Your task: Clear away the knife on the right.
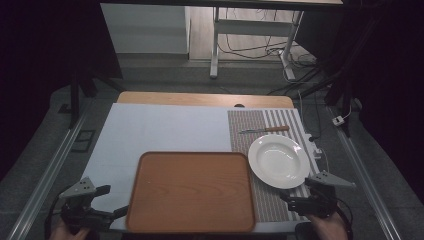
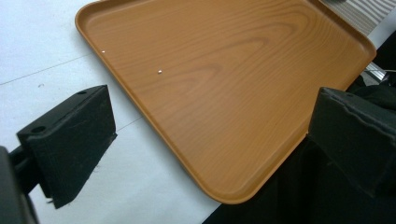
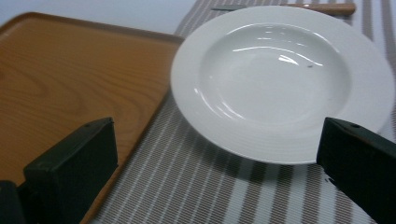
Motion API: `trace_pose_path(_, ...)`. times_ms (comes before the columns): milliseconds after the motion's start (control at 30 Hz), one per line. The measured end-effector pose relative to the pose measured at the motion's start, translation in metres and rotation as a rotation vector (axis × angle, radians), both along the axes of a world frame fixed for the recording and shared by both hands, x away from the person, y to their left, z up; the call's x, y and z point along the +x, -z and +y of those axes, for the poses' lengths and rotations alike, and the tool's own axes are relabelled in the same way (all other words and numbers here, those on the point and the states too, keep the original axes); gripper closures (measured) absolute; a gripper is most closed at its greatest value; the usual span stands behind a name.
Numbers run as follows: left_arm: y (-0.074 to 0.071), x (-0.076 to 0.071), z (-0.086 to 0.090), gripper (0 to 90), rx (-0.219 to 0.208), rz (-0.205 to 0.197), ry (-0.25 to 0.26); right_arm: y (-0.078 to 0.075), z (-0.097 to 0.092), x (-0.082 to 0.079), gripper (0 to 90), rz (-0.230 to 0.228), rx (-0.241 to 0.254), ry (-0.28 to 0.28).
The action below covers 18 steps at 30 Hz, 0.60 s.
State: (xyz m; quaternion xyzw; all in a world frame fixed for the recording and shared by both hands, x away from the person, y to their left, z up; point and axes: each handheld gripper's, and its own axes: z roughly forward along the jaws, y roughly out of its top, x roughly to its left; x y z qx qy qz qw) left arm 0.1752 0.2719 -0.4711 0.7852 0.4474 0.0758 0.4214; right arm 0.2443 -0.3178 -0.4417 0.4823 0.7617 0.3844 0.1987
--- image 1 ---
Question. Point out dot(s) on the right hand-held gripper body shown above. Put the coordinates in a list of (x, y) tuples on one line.
[(320, 201)]

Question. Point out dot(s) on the wooden table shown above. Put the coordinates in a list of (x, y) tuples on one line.
[(200, 99)]

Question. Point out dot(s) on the person's left hand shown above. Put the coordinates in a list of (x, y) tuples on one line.
[(61, 233)]

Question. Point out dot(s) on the white power strip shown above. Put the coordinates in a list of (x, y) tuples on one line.
[(313, 148)]

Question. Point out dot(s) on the striped woven placemat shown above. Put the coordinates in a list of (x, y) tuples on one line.
[(245, 126)]

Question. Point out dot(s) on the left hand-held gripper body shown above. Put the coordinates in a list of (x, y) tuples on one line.
[(77, 191)]

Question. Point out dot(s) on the brown wooden tray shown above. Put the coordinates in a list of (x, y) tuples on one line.
[(190, 191)]

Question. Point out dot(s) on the white cabinet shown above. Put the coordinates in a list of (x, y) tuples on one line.
[(146, 28)]

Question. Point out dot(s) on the metal floor rail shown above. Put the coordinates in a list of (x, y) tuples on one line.
[(43, 186), (363, 186)]

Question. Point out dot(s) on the white table mat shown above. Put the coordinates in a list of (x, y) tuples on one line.
[(160, 128)]

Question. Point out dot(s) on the white round plate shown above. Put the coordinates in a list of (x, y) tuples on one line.
[(278, 161)]

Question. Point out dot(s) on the black table grommet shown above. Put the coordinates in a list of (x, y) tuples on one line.
[(239, 105)]

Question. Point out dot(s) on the white desk frame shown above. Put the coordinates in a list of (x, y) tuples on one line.
[(250, 27)]

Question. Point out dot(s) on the person's right hand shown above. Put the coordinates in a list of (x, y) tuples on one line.
[(328, 228)]

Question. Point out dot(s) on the white wall plug adapter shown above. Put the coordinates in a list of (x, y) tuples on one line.
[(338, 120)]

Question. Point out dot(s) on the black metal stand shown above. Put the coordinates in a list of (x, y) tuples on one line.
[(340, 86), (75, 96)]

